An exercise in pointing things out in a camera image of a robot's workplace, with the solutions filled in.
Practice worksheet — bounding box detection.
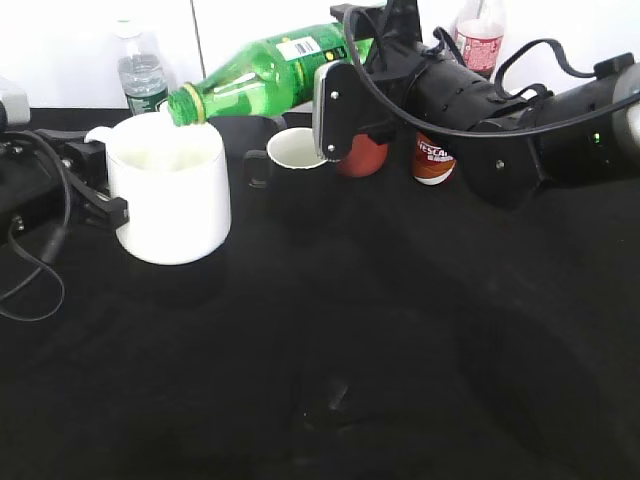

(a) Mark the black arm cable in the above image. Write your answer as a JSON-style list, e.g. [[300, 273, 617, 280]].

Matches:
[[342, 4, 640, 139], [0, 130, 74, 322]]

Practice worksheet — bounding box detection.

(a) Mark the cola bottle red label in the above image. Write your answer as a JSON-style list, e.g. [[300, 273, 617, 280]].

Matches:
[[454, 0, 506, 80]]

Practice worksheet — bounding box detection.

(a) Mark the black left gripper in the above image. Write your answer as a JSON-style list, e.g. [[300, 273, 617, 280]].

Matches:
[[1, 129, 130, 244]]

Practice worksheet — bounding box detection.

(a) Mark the Nescafe coffee bottle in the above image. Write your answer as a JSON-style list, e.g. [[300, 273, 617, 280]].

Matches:
[[412, 132, 456, 186]]

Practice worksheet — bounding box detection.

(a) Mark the white ceramic mug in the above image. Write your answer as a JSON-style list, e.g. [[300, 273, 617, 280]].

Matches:
[[84, 112, 232, 265]]

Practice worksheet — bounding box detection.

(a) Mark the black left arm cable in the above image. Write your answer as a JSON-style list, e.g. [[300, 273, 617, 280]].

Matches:
[[0, 130, 74, 322]]

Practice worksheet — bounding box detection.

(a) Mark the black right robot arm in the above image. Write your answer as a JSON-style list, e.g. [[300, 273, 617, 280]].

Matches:
[[312, 1, 639, 209]]

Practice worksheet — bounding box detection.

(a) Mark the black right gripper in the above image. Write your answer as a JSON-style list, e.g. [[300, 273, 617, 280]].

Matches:
[[312, 1, 528, 163]]

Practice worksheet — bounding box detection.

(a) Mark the red ceramic cup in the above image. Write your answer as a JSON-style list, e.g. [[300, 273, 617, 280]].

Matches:
[[336, 134, 389, 178]]

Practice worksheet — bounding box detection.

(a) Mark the green soda bottle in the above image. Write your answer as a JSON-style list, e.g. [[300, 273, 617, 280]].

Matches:
[[163, 22, 352, 126]]

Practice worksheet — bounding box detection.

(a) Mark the black ceramic mug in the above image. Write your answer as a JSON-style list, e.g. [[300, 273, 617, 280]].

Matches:
[[243, 127, 336, 227]]

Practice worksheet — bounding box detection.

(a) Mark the grey ceramic mug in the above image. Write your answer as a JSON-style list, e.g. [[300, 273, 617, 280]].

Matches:
[[209, 116, 287, 156]]

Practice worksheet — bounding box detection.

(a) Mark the clear water bottle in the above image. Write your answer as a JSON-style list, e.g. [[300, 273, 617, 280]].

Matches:
[[115, 19, 169, 115]]

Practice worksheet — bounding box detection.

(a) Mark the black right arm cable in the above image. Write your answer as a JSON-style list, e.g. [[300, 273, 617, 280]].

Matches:
[[342, 4, 640, 139]]

